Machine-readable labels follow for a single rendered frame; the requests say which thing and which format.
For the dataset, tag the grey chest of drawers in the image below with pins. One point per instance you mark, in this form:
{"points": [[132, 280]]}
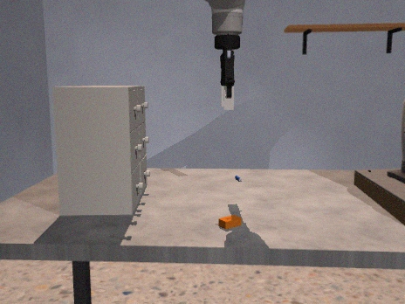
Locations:
{"points": [[92, 132]]}

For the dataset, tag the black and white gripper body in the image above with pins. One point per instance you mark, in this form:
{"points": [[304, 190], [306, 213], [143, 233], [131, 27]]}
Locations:
{"points": [[227, 42]]}

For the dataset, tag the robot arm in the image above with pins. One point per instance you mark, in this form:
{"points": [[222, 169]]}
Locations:
{"points": [[227, 18]]}

